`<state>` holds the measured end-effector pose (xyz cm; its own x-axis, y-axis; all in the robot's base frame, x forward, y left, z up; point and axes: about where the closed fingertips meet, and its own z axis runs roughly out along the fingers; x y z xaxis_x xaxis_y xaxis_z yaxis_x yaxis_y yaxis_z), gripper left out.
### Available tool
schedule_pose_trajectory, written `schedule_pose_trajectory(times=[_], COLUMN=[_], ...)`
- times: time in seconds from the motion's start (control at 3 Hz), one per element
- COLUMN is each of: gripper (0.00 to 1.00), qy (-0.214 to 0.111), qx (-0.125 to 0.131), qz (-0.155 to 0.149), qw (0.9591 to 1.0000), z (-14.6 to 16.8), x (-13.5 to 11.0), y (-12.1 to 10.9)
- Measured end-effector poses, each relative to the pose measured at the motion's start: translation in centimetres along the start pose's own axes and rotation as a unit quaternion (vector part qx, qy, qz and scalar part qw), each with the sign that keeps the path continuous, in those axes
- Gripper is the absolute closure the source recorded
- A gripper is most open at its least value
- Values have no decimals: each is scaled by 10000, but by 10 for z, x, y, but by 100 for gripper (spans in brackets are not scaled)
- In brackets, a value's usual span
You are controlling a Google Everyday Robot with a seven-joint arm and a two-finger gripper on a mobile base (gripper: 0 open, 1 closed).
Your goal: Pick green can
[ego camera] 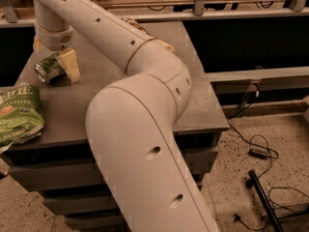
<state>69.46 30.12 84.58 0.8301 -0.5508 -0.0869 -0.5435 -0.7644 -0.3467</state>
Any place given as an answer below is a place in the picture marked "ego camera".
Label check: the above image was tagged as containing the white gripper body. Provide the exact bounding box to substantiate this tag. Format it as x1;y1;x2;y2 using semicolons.
35;25;73;51

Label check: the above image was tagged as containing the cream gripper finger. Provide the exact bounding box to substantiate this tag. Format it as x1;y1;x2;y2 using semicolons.
33;36;43;51
57;47;80;83

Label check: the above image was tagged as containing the green soda can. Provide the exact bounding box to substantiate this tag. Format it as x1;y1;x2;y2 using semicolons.
34;52;66;83

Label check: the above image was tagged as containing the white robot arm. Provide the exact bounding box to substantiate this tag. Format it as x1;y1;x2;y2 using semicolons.
35;0;217;232

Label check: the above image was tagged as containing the metal railing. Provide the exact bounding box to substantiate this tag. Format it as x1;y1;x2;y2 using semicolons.
1;0;309;30

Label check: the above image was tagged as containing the green chip bag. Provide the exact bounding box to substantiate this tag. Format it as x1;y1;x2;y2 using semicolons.
0;83;44;154

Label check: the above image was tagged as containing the brown and yellow chip bag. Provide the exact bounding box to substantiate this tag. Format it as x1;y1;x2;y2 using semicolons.
121;17;175;52

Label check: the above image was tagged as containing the grey drawer cabinet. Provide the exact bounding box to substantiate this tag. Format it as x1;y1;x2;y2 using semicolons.
4;22;228;232

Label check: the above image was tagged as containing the top grey drawer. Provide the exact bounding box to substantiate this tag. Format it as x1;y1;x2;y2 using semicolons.
8;146;219;192

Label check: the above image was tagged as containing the bottom grey drawer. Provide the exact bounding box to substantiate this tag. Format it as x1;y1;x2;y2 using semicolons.
65;208;126;230

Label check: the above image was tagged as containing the black power adapter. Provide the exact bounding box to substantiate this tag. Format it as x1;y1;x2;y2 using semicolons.
248;148;267;160

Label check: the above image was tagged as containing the black stand leg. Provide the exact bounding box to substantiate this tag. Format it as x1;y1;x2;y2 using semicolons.
246;170;284;232

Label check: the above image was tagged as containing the black floor cable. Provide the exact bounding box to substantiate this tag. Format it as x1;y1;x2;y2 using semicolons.
227;80;309;232

